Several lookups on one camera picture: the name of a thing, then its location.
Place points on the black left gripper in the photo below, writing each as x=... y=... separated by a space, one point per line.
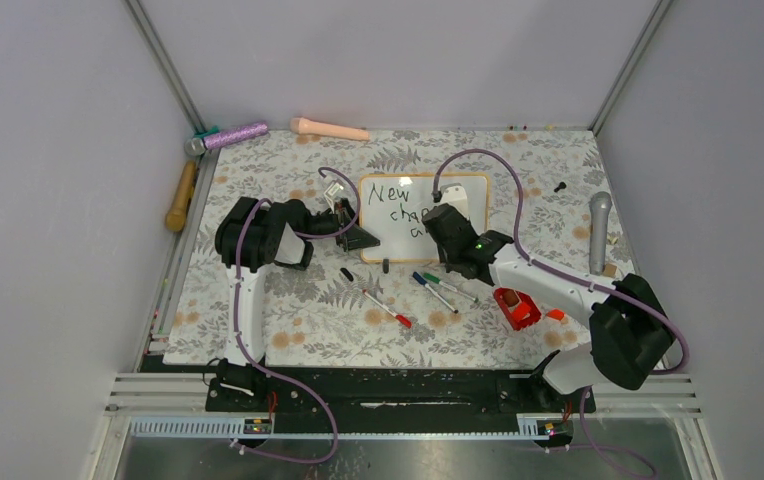
x=356 y=238

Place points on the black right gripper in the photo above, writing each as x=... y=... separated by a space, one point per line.
x=442 y=254

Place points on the black marker cap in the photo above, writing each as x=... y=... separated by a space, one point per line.
x=347 y=274

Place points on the yellow framed whiteboard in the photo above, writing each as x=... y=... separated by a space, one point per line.
x=392 y=206

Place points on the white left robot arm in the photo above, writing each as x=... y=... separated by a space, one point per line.
x=255 y=237

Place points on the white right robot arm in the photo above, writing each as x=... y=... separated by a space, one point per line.
x=628 y=333

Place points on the green capped marker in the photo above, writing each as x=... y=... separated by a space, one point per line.
x=450 y=287

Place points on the blue capped marker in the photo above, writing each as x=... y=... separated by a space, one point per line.
x=421 y=280

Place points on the red capped marker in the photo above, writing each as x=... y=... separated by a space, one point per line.
x=403 y=320

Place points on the red plastic box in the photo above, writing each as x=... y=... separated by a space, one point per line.
x=518 y=308

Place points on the floral patterned table mat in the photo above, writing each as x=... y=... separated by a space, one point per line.
x=317 y=317

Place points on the orange triangular piece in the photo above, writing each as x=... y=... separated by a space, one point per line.
x=556 y=314

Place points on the pink toy microphone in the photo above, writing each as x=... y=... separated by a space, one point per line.
x=304 y=126

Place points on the silver toy microphone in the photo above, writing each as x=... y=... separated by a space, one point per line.
x=600 y=206

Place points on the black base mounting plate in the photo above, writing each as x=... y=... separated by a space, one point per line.
x=337 y=393

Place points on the purple glitter toy microphone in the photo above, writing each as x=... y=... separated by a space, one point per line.
x=215 y=138

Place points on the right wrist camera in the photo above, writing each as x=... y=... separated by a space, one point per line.
x=453 y=195

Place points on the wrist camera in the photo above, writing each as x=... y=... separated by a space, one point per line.
x=332 y=193
x=453 y=195

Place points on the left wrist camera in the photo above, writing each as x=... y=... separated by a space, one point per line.
x=332 y=193

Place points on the white slotted cable duct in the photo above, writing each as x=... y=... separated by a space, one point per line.
x=255 y=427

